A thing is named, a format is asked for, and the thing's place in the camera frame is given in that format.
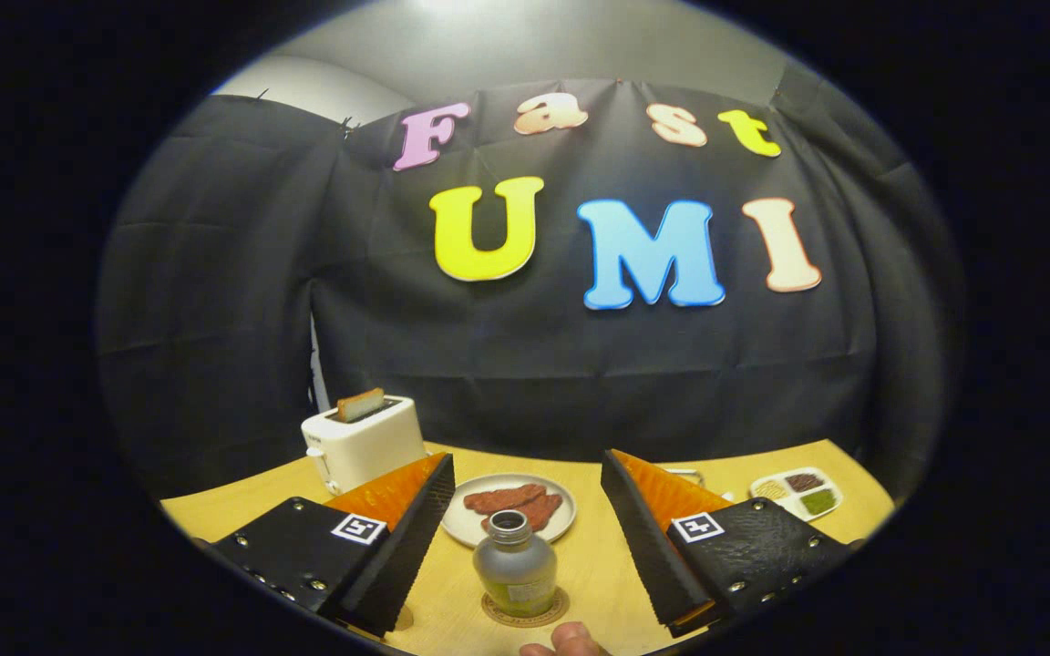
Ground toast slice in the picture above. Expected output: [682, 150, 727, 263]
[335, 387, 386, 424]

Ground silver juice bottle green label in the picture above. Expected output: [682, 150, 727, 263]
[472, 509, 559, 618]

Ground white toaster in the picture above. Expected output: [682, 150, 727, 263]
[301, 395, 428, 496]

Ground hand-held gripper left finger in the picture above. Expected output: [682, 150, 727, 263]
[211, 452, 456, 639]

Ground white divided spice dish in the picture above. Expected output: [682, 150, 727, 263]
[748, 466, 845, 522]

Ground brown meat slice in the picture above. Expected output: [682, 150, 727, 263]
[481, 493, 564, 534]
[463, 484, 547, 516]

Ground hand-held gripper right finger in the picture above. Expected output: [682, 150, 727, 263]
[601, 448, 856, 639]

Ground wooden table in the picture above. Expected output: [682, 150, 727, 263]
[160, 439, 895, 656]

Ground white round plate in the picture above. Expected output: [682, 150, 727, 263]
[441, 473, 578, 548]

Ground round wooden coaster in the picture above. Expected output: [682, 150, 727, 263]
[479, 586, 571, 629]

